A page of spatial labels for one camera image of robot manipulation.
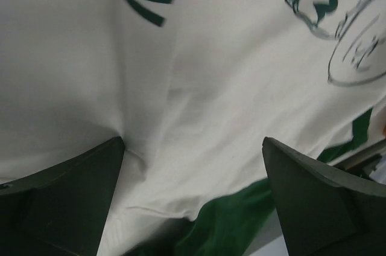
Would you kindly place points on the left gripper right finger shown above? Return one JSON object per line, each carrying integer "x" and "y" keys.
{"x": 323, "y": 210}

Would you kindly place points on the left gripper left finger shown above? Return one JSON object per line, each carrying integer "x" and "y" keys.
{"x": 61, "y": 210}

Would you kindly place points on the white green sleeved t shirt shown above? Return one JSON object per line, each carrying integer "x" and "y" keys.
{"x": 192, "y": 87}

